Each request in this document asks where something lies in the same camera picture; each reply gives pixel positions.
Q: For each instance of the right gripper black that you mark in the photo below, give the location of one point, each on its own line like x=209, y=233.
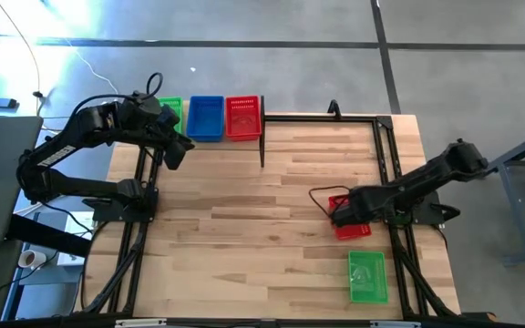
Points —
x=363, y=209

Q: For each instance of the white paper cup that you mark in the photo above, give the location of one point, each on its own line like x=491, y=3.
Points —
x=32, y=259

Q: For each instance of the blue slotted plastic basket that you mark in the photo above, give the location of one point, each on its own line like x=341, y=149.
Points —
x=205, y=120

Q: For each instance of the black aluminium rig frame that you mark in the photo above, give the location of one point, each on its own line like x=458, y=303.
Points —
x=363, y=119

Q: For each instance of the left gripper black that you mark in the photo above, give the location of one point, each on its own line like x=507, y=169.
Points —
x=167, y=139

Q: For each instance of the dark grey flat panel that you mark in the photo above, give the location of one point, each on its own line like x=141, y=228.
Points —
x=3, y=173

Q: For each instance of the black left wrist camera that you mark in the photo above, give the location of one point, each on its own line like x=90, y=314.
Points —
x=169, y=117

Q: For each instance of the white box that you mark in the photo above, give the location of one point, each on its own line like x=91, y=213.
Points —
x=78, y=225

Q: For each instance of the black support beam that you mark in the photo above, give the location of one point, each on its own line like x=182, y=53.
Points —
x=48, y=234

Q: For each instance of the red slotted plastic basket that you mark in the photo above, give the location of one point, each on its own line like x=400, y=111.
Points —
x=356, y=233
x=243, y=120

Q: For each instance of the white label strip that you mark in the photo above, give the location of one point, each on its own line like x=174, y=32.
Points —
x=140, y=323
x=394, y=324

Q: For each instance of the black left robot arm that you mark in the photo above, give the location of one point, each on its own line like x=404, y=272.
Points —
x=59, y=155

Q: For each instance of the grey metal cart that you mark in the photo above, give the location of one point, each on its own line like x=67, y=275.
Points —
x=508, y=214

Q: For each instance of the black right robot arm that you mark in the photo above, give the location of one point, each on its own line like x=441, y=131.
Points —
x=426, y=177

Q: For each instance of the green slotted plastic basket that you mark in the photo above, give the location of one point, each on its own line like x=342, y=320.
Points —
x=174, y=104
x=368, y=278

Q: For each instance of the small black clamp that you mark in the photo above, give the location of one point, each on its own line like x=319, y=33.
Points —
x=334, y=109

